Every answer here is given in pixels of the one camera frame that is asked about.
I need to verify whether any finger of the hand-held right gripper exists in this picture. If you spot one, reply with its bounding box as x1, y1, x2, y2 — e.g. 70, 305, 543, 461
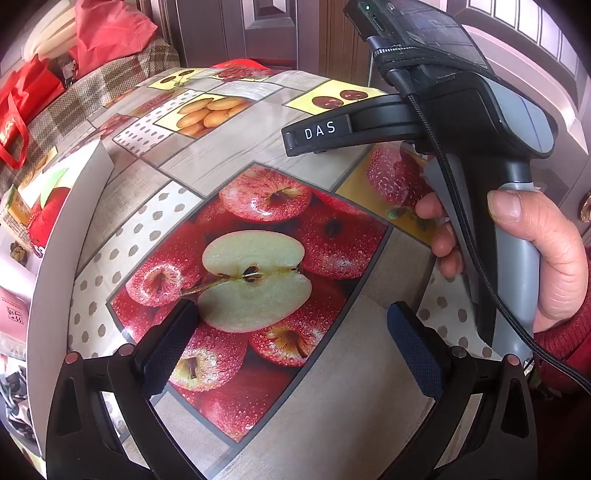
281, 93, 420, 158

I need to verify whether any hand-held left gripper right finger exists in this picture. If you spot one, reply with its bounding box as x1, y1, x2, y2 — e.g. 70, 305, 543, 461
387, 300, 539, 480

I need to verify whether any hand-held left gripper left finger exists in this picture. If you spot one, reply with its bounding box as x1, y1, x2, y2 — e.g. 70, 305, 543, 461
45, 298, 200, 480

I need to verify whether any white cardboard box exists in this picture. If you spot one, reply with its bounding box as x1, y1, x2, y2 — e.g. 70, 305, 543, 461
0, 137, 116, 480

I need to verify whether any tissue pack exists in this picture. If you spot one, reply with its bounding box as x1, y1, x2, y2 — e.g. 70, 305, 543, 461
0, 284, 31, 363

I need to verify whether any red plush apple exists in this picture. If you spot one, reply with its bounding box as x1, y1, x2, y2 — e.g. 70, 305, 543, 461
25, 166, 77, 252

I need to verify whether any person's right forearm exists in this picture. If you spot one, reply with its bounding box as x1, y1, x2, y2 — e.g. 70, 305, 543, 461
531, 247, 591, 395

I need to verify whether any person's right hand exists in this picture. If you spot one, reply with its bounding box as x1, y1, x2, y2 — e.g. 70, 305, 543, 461
414, 188, 591, 334

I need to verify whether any fruit printed tablecloth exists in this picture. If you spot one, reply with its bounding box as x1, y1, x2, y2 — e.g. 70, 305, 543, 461
28, 59, 513, 480

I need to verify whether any yellow snack packet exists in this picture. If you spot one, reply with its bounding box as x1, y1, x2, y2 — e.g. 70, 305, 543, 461
0, 187, 35, 241

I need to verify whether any plaid sofa cover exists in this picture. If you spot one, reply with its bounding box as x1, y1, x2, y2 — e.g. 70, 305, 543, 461
0, 36, 182, 197

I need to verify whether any coral red cloth bag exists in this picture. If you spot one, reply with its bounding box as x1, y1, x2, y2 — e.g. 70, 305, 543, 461
68, 0, 158, 70

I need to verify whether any red tote bag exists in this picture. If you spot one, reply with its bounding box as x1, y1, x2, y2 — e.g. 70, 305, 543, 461
0, 54, 66, 169

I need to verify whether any white cushion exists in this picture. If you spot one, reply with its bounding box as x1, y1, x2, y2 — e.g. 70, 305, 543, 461
22, 4, 80, 62

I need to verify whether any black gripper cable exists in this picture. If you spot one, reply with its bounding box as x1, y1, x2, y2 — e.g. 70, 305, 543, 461
367, 37, 591, 393

